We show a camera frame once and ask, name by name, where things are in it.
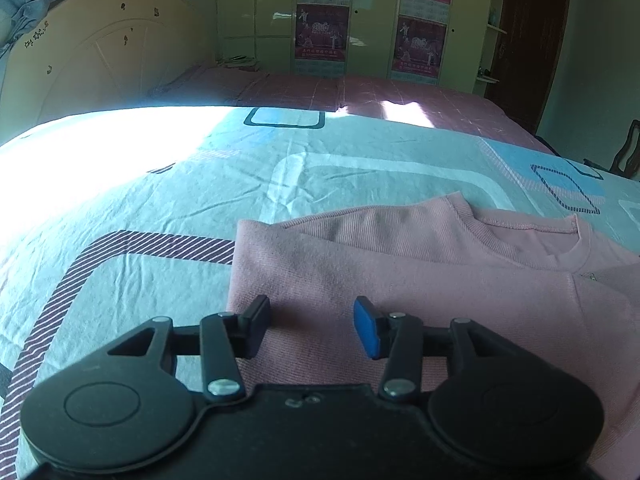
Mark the pink knit sweater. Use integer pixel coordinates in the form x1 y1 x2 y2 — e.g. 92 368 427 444
228 193 639 479

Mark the light blue patterned bedsheet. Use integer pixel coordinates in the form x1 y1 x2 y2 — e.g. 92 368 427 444
1 106 639 479

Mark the pink checked quilt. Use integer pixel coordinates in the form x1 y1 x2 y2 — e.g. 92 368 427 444
146 64 552 154

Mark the stack of books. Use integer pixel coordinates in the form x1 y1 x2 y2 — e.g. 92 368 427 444
218 55 259 72

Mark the dark wooden chair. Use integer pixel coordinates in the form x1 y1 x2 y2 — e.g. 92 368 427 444
584 119 640 180

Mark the lower right pink poster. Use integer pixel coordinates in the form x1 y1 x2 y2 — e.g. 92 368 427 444
390 15 447 84

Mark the cream wooden headboard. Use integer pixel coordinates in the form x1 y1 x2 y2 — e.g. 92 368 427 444
1 0 213 142

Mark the lower left pink poster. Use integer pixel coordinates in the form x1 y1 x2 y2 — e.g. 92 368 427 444
294 4 350 79

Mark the dark brown wooden door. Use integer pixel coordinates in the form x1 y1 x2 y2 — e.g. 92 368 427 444
486 0 570 134

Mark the cream glossy wardrobe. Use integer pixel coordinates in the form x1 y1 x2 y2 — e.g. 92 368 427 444
217 0 489 93

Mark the cream corner shelf unit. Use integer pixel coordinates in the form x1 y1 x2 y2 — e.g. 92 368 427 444
474 0 506 96

